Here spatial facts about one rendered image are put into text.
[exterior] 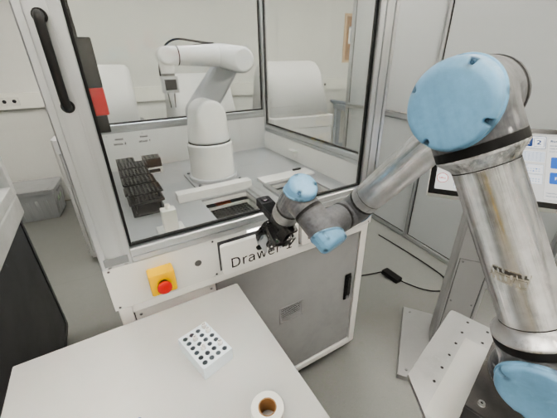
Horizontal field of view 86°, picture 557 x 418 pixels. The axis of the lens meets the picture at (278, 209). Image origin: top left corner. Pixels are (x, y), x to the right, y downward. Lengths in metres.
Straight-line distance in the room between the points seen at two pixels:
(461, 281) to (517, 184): 1.24
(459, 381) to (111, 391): 0.82
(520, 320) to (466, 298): 1.21
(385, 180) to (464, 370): 0.52
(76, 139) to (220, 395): 0.66
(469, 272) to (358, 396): 0.79
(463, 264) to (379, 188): 1.00
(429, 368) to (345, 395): 0.86
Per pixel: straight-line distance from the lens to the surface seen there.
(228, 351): 0.84
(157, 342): 0.96
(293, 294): 1.32
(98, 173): 0.85
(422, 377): 0.90
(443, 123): 0.46
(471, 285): 1.72
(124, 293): 1.01
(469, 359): 0.98
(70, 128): 0.82
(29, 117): 4.15
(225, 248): 0.97
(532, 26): 2.28
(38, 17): 0.77
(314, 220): 0.69
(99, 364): 0.98
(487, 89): 0.44
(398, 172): 0.68
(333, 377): 1.77
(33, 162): 4.26
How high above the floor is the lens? 1.45
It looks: 26 degrees down
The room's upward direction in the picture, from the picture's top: 1 degrees counter-clockwise
